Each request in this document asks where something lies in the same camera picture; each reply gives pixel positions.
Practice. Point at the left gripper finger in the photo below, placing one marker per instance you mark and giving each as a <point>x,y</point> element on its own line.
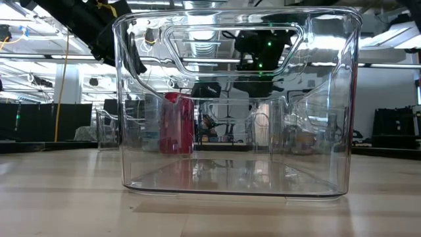
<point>135,54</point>

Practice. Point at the red soda can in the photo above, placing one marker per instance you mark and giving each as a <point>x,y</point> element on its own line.
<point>176,128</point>

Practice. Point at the clear plastic bin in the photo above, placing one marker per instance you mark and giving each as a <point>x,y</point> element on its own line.
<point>230,177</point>
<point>107,131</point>

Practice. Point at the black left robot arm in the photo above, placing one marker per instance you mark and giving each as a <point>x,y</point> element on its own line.
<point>46,6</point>

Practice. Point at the yellow tag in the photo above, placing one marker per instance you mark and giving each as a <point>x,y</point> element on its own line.
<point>110,7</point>

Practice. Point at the black hanging monitor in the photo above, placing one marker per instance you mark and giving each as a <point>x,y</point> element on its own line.
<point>205,89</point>

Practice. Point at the long ceiling strip light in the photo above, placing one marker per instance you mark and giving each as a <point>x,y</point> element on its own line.
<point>33,56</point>

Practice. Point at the black partition panel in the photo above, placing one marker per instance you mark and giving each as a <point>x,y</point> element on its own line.
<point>65,121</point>

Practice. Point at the black equipment rack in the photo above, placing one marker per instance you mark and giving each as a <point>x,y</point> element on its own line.
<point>394,126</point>

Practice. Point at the silver ventilation duct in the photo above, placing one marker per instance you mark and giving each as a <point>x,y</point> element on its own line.
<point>202,49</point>

